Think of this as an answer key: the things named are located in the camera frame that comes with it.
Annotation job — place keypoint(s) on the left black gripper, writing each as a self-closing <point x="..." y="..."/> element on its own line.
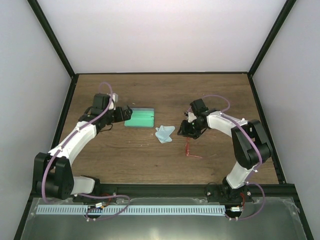
<point x="127" y="116"/>

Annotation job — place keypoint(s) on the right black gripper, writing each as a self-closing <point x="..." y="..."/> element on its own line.
<point x="186" y="131"/>

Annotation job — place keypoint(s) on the red transparent sunglasses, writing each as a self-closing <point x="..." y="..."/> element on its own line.
<point x="187" y="150"/>

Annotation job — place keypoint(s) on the blue green glasses case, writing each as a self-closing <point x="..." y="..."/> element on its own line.
<point x="141" y="118"/>

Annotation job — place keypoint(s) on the light blue cleaning cloth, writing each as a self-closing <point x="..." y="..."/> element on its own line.
<point x="163" y="133"/>

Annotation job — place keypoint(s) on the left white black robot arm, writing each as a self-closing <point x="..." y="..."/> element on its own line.
<point x="52" y="171"/>

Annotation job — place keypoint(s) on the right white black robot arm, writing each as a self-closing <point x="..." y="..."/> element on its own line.
<point x="251" y="145"/>

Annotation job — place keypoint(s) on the clear plastic sheet cover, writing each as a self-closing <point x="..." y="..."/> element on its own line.
<point x="272" y="218"/>

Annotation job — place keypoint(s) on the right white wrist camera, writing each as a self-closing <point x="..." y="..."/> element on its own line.
<point x="190" y="116"/>

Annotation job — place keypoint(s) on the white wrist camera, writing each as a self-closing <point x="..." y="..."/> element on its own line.
<point x="190" y="116"/>
<point x="114" y="97"/>

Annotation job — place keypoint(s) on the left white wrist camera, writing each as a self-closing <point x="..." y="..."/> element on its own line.
<point x="114" y="97"/>

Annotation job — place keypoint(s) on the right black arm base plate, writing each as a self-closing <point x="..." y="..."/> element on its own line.
<point x="224" y="194"/>

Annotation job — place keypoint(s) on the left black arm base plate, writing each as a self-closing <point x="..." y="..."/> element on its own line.
<point x="103" y="190"/>

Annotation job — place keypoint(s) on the light blue slotted cable duct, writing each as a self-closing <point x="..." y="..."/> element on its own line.
<point x="132" y="210"/>

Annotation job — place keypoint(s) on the black aluminium frame rail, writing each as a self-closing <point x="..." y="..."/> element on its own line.
<point x="197" y="190"/>

